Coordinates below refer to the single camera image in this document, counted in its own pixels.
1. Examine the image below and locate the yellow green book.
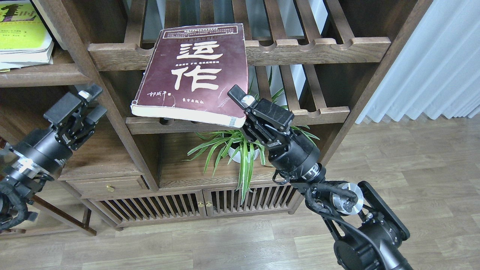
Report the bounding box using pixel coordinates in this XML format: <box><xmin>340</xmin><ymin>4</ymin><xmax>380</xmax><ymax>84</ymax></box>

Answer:
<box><xmin>0</xmin><ymin>0</ymin><xmax>54</xmax><ymax>63</ymax></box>

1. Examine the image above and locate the green spider plant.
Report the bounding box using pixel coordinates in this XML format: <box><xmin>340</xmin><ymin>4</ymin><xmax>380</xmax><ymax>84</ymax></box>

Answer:
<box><xmin>183</xmin><ymin>67</ymin><xmax>321</xmax><ymax>206</ymax></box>

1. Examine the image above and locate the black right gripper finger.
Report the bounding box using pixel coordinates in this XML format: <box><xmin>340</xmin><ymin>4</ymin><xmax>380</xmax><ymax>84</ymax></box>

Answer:
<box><xmin>228</xmin><ymin>84</ymin><xmax>294</xmax><ymax>132</ymax></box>

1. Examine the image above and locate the brass drawer knob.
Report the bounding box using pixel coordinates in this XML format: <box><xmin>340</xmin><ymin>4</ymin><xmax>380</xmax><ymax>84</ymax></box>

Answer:
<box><xmin>106</xmin><ymin>184</ymin><xmax>115</xmax><ymax>192</ymax></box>

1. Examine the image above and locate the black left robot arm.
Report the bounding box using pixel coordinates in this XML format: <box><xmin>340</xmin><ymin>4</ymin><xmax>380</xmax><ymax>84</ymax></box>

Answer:
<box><xmin>0</xmin><ymin>84</ymin><xmax>107</xmax><ymax>231</ymax></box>

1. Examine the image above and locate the dark red book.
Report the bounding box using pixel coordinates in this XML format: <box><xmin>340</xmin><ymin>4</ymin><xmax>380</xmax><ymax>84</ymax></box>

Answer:
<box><xmin>130</xmin><ymin>23</ymin><xmax>249</xmax><ymax>128</ymax></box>

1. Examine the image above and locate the colourful 300 paperback book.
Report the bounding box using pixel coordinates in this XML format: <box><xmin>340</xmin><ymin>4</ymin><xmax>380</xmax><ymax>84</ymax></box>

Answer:
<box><xmin>0</xmin><ymin>57</ymin><xmax>53</xmax><ymax>72</ymax></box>

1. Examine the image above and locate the dark wooden bookshelf unit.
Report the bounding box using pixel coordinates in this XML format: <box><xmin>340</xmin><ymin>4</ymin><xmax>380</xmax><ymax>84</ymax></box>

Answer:
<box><xmin>1</xmin><ymin>0</ymin><xmax>432</xmax><ymax>230</ymax></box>

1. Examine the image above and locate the white plant pot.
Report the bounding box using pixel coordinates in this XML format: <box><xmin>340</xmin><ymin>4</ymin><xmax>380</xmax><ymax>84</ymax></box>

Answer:
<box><xmin>228</xmin><ymin>145</ymin><xmax>260</xmax><ymax>164</ymax></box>

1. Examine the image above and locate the white pleated curtain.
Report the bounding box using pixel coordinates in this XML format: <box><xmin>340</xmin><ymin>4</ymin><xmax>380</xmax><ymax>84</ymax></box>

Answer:
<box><xmin>355</xmin><ymin>0</ymin><xmax>480</xmax><ymax>124</ymax></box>

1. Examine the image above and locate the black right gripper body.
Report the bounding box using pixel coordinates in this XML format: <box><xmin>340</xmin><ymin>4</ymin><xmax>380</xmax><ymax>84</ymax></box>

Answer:
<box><xmin>242</xmin><ymin>120</ymin><xmax>326</xmax><ymax>184</ymax></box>

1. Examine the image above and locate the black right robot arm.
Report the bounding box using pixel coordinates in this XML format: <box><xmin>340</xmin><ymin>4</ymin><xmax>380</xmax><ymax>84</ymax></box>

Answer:
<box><xmin>228</xmin><ymin>85</ymin><xmax>413</xmax><ymax>270</ymax></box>

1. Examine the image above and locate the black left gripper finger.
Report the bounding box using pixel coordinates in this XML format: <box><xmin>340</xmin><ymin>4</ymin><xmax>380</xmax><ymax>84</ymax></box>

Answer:
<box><xmin>43</xmin><ymin>84</ymin><xmax>103</xmax><ymax>126</ymax></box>
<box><xmin>84</xmin><ymin>105</ymin><xmax>107</xmax><ymax>126</ymax></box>

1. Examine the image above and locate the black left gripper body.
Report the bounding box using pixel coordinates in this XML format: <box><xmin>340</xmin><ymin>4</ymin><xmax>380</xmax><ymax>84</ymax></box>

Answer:
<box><xmin>7</xmin><ymin>120</ymin><xmax>98</xmax><ymax>180</ymax></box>

